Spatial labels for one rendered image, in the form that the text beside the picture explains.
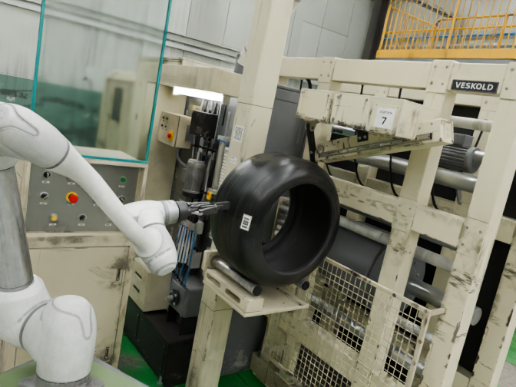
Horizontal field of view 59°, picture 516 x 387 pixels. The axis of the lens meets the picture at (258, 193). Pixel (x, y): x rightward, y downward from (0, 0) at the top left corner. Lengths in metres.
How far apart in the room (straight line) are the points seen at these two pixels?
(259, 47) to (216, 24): 9.82
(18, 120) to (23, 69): 9.50
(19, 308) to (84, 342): 0.22
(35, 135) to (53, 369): 0.67
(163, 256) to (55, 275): 0.93
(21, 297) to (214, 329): 1.14
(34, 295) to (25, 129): 0.56
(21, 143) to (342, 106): 1.33
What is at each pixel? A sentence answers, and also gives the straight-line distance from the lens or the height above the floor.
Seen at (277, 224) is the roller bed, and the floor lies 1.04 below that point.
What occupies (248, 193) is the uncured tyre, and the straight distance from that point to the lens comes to 1.78.
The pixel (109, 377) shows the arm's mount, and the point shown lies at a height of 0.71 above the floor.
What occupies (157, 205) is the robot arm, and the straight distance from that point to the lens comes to 1.64.
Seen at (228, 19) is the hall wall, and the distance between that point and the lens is 12.13.
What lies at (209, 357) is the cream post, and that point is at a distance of 2.49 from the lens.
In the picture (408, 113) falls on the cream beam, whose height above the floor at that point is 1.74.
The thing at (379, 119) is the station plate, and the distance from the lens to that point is 1.92.
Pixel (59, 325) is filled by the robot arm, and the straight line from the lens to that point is 1.44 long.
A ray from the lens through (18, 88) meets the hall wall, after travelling 10.63.
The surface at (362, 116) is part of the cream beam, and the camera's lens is 1.98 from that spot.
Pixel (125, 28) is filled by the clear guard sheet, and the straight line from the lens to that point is 2.26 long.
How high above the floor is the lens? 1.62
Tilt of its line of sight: 10 degrees down
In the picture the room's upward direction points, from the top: 11 degrees clockwise
